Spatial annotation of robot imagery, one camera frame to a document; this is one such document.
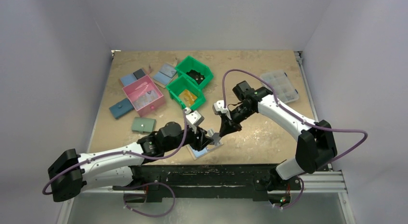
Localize blue grey open card holder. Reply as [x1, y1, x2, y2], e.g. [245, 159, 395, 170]
[119, 68, 146, 87]

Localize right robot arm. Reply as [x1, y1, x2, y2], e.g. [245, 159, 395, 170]
[213, 81, 337, 189]

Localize aluminium frame rail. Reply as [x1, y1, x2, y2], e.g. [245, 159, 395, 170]
[294, 51, 333, 171]
[57, 171, 356, 224]

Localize pink box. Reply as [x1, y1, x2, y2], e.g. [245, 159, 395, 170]
[122, 75, 166, 117]

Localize green bin with yellow card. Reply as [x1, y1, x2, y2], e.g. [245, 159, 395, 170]
[166, 76, 206, 110]

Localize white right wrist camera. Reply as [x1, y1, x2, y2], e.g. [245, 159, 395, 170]
[212, 100, 231, 119]

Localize green bin with black parts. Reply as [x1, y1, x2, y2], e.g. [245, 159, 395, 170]
[175, 56, 214, 90]

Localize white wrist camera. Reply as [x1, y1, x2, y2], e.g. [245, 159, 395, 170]
[183, 107, 204, 133]
[212, 100, 231, 119]

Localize aluminium frame rail right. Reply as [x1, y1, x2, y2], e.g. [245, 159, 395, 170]
[294, 51, 333, 171]

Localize white VIP card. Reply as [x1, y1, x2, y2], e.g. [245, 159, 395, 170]
[207, 129, 223, 146]

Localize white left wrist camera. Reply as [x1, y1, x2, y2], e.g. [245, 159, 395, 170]
[183, 107, 204, 133]

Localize beige leather card holder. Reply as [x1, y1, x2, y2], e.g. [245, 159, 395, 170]
[186, 140, 223, 160]

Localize green closed card holder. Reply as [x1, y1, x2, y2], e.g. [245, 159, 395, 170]
[131, 117, 156, 133]

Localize light blue open card holder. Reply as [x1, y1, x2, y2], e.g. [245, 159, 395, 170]
[152, 63, 177, 88]

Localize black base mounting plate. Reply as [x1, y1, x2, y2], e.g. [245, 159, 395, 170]
[113, 164, 301, 202]

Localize clear plastic screw organizer box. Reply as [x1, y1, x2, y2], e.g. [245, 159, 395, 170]
[260, 69, 299, 104]

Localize aluminium front frame rail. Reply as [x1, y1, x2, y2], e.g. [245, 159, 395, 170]
[57, 171, 356, 224]

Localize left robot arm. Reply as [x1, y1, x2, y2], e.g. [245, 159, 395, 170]
[43, 122, 219, 202]

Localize dark blue closed card holder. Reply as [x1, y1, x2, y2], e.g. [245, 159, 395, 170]
[109, 98, 134, 119]

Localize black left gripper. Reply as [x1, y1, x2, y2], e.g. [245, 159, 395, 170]
[163, 124, 213, 153]

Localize black parts in bin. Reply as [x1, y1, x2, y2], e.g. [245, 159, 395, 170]
[187, 69, 205, 85]

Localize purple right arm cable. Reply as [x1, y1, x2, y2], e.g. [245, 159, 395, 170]
[221, 69, 369, 211]

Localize yellow card in bin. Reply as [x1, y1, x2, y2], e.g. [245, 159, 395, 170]
[178, 89, 197, 107]

